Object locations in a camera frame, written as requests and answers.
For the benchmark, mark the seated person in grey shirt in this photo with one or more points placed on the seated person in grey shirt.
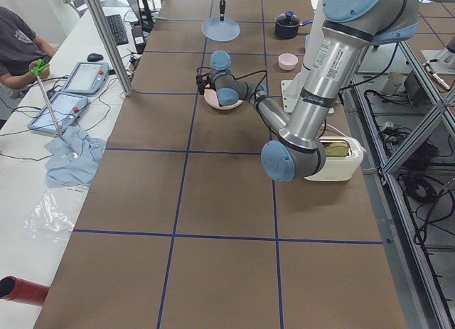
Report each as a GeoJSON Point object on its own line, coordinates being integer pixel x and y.
{"type": "Point", "coordinates": [21, 48]}

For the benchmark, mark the lower teach pendant tablet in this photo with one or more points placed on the lower teach pendant tablet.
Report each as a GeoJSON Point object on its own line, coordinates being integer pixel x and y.
{"type": "Point", "coordinates": [66, 107]}

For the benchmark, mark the clear plastic bag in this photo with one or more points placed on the clear plastic bag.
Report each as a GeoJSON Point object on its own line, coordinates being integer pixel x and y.
{"type": "Point", "coordinates": [54, 217]}

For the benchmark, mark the black computer mouse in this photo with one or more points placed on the black computer mouse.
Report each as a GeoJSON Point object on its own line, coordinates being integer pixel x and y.
{"type": "Point", "coordinates": [94, 57]}

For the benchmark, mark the dark blue pot with lid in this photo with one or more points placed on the dark blue pot with lid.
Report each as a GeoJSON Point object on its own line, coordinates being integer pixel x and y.
{"type": "Point", "coordinates": [288, 24]}

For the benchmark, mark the aluminium frame post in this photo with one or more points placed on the aluminium frame post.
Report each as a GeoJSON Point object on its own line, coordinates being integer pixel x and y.
{"type": "Point", "coordinates": [107, 39]}

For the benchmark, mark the light blue cloth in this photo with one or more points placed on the light blue cloth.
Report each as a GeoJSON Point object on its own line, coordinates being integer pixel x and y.
{"type": "Point", "coordinates": [75, 158]}

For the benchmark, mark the teach pendant tablet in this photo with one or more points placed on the teach pendant tablet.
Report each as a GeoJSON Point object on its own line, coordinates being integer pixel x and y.
{"type": "Point", "coordinates": [87, 78]}
{"type": "Point", "coordinates": [66, 107]}

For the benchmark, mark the blue plate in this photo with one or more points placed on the blue plate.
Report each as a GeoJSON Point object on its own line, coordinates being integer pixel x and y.
{"type": "Point", "coordinates": [220, 31]}

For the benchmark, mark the upper teach pendant tablet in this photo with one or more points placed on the upper teach pendant tablet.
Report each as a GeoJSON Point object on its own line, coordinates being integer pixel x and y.
{"type": "Point", "coordinates": [87, 78]}

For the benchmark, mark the black box with white label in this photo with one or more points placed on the black box with white label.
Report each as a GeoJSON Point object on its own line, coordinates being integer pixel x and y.
{"type": "Point", "coordinates": [138, 39]}

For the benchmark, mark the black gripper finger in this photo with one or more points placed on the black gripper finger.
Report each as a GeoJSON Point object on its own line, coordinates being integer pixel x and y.
{"type": "Point", "coordinates": [222, 6]}

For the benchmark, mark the black keyboard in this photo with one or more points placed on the black keyboard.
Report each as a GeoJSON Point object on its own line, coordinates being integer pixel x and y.
{"type": "Point", "coordinates": [118, 31]}

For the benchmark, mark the pink bowl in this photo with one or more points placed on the pink bowl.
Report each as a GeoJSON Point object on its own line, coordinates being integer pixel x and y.
{"type": "Point", "coordinates": [287, 61]}

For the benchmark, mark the pink plate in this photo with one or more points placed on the pink plate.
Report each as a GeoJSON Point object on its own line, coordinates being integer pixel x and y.
{"type": "Point", "coordinates": [211, 99]}

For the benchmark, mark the grabber stick with green handle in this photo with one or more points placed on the grabber stick with green handle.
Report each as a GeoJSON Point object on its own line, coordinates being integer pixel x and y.
{"type": "Point", "coordinates": [38, 69]}

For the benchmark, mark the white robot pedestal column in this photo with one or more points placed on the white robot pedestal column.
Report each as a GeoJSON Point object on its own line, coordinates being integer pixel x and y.
{"type": "Point", "coordinates": [315, 39]}

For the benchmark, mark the white toaster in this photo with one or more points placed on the white toaster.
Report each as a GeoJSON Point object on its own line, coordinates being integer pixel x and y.
{"type": "Point", "coordinates": [344, 154]}

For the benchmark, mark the red tube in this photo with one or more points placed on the red tube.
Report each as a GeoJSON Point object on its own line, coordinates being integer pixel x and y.
{"type": "Point", "coordinates": [23, 291]}

